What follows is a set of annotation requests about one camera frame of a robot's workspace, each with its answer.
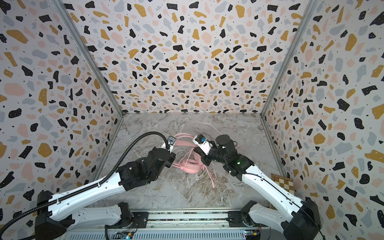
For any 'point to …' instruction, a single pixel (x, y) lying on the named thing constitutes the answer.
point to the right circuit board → (252, 234)
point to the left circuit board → (124, 235)
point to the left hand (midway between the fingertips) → (170, 145)
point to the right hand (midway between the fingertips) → (194, 145)
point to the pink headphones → (190, 166)
